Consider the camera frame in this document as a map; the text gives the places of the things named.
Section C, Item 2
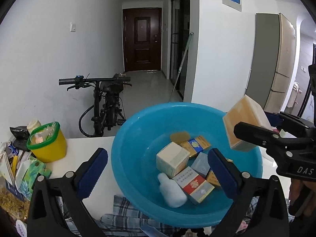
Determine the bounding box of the mop with long handle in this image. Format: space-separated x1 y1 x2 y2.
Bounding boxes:
168 32 194 102

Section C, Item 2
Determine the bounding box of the beige grey refrigerator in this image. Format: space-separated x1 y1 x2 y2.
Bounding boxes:
245 13 296 113

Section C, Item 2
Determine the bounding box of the black folding bicycle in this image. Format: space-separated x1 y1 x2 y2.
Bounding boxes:
58 73 131 137

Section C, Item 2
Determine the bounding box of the black snack bag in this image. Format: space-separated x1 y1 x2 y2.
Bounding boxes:
10 126 30 151

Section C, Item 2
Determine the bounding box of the tan cardboard box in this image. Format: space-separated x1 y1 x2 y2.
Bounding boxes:
223 95 272 152

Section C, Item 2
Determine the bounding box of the red grey cigarette pack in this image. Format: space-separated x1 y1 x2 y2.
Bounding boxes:
173 166 215 204

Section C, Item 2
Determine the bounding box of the blue plastic basin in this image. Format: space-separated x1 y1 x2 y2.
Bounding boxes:
111 102 263 229

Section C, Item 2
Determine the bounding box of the black framed glass door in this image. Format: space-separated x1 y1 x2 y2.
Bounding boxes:
170 0 190 98

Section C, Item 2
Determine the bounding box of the white wall switch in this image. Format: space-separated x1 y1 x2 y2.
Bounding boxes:
70 23 76 32

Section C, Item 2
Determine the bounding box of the yellow container green rim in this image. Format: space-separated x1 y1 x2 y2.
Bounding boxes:
26 121 67 163

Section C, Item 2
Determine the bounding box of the grey blue small box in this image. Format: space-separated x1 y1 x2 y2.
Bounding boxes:
191 152 210 178

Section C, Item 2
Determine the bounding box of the plaid blue cloth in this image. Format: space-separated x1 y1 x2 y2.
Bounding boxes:
55 194 296 237

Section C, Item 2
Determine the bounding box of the person's hand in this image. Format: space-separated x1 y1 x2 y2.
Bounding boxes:
289 179 315 217

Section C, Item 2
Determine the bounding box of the cream square box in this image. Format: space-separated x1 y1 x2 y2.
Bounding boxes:
156 142 190 178

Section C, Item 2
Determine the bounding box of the golden snack bag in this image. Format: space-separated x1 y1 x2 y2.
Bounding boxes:
1 177 29 223

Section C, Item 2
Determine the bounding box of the yellow blue cigarette pack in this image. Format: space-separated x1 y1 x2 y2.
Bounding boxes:
179 135 211 158

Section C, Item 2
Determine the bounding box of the white jar beige lid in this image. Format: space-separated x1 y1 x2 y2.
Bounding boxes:
27 119 41 134

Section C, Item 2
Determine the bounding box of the orange gold small pack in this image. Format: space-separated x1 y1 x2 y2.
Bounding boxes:
206 169 221 187

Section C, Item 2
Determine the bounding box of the green floral tissue pack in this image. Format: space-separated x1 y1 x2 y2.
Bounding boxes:
15 156 51 201

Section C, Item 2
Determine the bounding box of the white plastic bottle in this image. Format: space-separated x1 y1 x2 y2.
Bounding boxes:
157 173 187 208

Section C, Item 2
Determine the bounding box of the dark brown entrance door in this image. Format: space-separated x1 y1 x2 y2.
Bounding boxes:
123 8 162 72

